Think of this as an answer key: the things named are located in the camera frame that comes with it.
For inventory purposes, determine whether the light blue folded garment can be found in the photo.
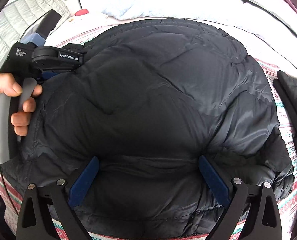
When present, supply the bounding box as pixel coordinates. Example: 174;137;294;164
102;4;150;20

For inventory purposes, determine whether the small red object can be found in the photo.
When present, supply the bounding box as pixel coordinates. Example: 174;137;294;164
74;9;89;16

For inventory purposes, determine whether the patterned white red green blanket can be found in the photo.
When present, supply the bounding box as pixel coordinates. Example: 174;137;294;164
0;24;297;240

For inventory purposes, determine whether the person's left hand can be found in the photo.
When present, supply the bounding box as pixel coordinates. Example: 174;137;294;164
0;73;43;137

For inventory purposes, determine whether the black quilted puffer jacket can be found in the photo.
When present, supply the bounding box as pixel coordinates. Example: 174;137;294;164
0;18;296;239

